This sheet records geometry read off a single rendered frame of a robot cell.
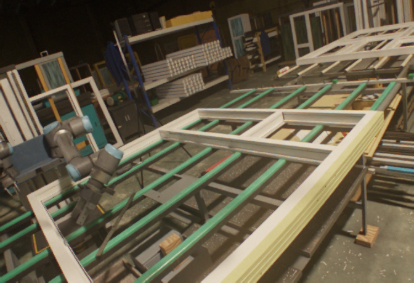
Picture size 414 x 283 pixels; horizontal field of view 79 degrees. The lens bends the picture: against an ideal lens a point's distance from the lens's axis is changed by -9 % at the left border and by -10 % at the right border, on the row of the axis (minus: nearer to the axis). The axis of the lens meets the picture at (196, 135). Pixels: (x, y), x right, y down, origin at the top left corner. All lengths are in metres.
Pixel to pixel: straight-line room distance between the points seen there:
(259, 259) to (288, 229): 0.14
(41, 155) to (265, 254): 2.16
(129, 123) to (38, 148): 3.39
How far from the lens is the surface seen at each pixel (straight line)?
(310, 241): 1.30
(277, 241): 0.84
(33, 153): 2.61
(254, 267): 0.79
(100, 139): 5.80
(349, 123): 1.62
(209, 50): 6.51
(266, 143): 1.40
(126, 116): 5.73
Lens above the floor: 1.49
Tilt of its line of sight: 18 degrees down
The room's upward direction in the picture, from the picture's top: 17 degrees counter-clockwise
